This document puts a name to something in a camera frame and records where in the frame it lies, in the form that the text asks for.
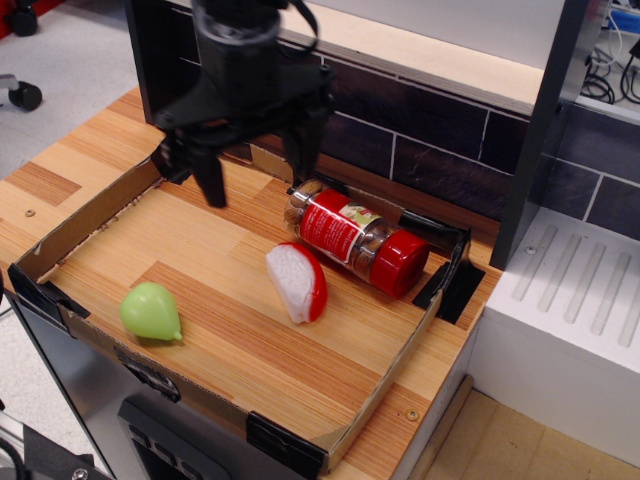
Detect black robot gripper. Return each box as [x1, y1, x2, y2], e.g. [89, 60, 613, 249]
[154, 1, 332, 208]

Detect red-lidded spice bottle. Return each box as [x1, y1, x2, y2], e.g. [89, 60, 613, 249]
[284, 180, 430, 298]

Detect cardboard fence with black tape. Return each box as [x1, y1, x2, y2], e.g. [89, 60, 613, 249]
[1, 145, 495, 479]

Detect dark left side panel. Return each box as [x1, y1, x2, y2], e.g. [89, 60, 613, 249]
[124, 0, 200, 124]

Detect red and white toy slice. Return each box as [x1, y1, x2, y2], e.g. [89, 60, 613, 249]
[266, 242, 328, 324]

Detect green toy pear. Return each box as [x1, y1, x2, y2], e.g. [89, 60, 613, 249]
[119, 282, 182, 341]

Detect black office chair caster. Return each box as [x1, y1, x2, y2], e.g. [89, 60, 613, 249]
[1, 74, 42, 111]

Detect black oven control panel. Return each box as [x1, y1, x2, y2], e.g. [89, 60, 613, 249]
[118, 396, 288, 479]

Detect white sink drainboard unit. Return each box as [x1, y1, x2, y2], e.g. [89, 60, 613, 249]
[468, 209, 639, 465]

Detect dark grey vertical post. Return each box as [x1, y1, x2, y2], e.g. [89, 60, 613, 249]
[490, 1, 606, 270]

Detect black cables in background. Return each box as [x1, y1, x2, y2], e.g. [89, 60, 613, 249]
[582, 44, 640, 105]

